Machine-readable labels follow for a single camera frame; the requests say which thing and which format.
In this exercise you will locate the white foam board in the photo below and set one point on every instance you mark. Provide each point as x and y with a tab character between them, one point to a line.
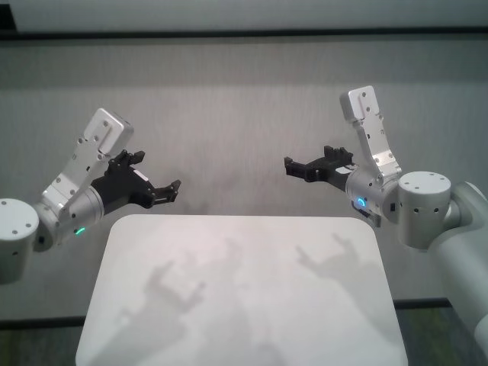
244	13

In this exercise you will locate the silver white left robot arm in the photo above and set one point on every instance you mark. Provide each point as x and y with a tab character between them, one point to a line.
65	190

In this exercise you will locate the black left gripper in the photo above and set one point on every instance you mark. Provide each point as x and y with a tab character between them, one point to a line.
122	188

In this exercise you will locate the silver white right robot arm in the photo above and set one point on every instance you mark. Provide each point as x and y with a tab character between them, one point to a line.
400	190

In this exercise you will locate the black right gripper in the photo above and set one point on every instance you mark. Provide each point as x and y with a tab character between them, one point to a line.
333	171

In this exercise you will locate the black wall rail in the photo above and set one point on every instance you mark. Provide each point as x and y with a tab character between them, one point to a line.
244	33

